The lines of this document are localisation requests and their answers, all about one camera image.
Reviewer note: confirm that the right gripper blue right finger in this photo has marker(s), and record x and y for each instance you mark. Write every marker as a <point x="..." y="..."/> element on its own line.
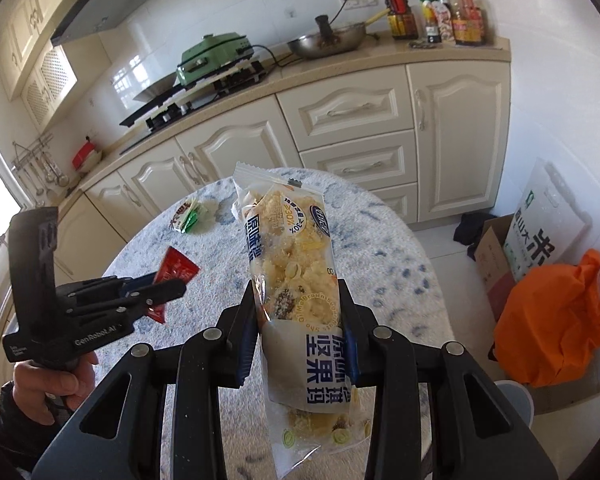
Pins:
<point x="380" y="357"/>

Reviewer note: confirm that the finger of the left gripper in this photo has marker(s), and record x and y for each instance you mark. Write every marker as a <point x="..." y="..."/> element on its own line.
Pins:
<point x="110" y="287"/>
<point x="141" y="299"/>

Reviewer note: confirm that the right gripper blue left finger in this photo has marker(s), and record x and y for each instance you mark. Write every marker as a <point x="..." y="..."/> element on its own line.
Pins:
<point x="218" y="357"/>

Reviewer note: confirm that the red small wrapper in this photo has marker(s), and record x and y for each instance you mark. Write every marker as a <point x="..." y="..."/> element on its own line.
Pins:
<point x="174" y="266"/>

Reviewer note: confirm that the white noodle snack package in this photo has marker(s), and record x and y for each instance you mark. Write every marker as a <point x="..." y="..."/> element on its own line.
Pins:
<point x="311" y="403"/>

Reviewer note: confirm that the green white sauce packet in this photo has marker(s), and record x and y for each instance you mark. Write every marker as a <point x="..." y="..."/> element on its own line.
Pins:
<point x="194" y="216"/>

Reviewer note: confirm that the orange plastic trash bag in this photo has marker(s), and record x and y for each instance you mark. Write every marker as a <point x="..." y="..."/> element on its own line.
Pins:
<point x="550" y="326"/>

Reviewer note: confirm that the cream lower kitchen cabinets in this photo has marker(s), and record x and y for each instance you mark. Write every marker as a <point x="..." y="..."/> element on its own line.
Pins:
<point x="429" y="138"/>

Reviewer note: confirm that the person's left hand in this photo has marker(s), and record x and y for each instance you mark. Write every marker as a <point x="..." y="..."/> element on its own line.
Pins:
<point x="31" y="384"/>

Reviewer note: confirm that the hanging utensil rack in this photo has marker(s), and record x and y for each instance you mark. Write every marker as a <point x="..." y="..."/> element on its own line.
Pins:
<point x="41" y="178"/>

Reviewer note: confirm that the cardboard box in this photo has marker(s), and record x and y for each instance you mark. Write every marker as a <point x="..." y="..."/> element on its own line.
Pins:
<point x="492" y="264"/>

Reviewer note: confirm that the dark cloth on floor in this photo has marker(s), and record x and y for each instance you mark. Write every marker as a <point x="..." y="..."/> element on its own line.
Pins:
<point x="469" y="231"/>

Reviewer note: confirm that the black gas stove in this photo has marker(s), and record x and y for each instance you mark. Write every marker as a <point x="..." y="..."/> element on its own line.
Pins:
<point x="178" y="102"/>

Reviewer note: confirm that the white rice bag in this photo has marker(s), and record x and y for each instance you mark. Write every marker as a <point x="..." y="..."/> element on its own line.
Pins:
<point x="546" y="222"/>

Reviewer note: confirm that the cream upper cabinets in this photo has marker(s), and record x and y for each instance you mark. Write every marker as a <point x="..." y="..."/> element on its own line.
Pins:
<point x="48" y="79"/>

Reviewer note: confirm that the green electric cooker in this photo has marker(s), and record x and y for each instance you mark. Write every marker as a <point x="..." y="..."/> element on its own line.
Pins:
<point x="213" y="55"/>

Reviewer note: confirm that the steel wok pan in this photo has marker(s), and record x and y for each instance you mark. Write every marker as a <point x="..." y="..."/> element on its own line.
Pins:
<point x="328" y="41"/>

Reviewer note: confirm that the dark soy sauce bottle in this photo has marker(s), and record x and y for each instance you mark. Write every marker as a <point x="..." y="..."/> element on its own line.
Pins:
<point x="401" y="20"/>

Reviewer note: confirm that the red label oil bottle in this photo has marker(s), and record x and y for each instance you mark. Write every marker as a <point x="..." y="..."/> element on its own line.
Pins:
<point x="467" y="23"/>

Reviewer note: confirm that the yellow cap condiment bottle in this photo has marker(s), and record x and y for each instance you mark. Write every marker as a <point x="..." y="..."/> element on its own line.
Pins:
<point x="432" y="31"/>

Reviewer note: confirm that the wall power outlet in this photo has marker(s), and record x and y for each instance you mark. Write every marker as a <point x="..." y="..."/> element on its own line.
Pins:
<point x="357" y="4"/>

